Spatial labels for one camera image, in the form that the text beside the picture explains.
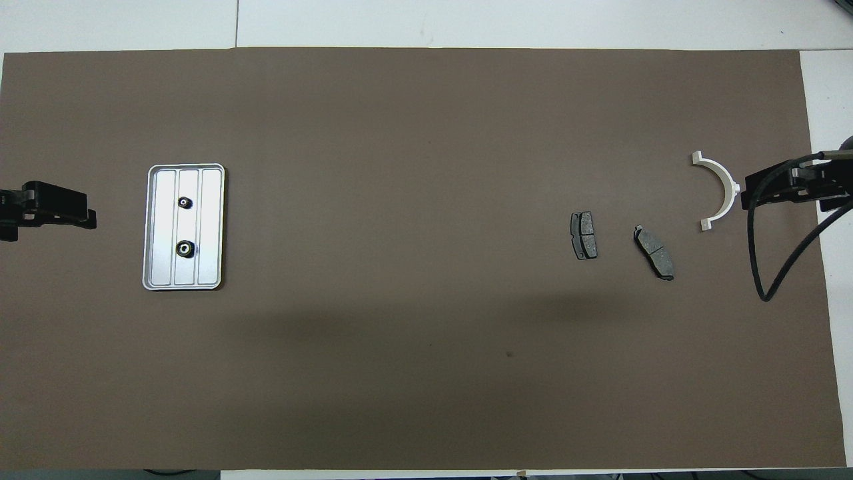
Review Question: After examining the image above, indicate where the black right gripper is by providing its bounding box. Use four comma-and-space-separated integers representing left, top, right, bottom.
742, 161, 853, 214

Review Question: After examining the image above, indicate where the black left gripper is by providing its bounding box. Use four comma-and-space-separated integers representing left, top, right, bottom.
0, 181, 97, 242

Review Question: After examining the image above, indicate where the silver metal tray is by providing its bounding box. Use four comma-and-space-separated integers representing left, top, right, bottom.
142, 163, 226, 291

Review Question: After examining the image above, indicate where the long grey brake pad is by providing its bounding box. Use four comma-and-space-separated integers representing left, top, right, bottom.
633, 225, 675, 282

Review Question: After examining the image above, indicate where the short grey brake pad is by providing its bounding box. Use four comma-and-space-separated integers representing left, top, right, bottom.
570, 211, 598, 261

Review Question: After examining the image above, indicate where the brown table mat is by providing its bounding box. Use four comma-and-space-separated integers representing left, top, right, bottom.
0, 47, 847, 471

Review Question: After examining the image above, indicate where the white semicircular bracket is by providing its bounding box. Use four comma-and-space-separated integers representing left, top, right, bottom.
692, 151, 741, 232

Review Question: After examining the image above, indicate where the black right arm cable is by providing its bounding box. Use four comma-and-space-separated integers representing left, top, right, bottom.
748, 151, 853, 303

